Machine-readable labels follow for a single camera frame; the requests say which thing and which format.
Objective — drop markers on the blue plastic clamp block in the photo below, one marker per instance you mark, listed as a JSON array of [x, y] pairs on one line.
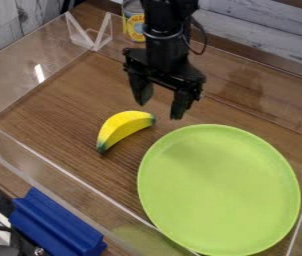
[[53, 228]]

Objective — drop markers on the green plastic plate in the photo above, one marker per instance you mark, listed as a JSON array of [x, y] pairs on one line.
[[218, 190]]

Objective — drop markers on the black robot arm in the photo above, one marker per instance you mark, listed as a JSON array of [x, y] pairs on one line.
[[168, 17]]

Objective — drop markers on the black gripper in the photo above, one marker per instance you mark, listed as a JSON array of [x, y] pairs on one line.
[[162, 64]]

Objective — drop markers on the clear acrylic corner bracket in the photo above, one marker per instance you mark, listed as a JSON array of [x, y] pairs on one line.
[[89, 38]]

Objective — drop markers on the clear acrylic enclosure wall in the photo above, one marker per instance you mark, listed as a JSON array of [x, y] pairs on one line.
[[60, 89]]

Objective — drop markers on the yellow labelled tin can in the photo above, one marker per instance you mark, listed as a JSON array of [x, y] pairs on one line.
[[132, 15]]

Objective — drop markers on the yellow toy banana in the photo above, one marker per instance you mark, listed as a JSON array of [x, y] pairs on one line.
[[119, 126]]

